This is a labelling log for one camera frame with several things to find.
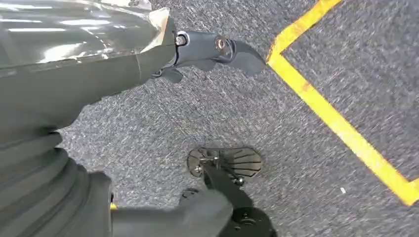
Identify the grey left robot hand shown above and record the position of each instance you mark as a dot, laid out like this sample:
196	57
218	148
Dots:
65	49

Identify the ribbed grey left robot arm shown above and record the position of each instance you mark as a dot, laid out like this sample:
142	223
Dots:
32	189

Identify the black robot leg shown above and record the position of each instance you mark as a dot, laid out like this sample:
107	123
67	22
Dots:
222	183

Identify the yellow floor tape square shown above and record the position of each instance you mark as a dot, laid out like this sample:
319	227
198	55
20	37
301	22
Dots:
327	112

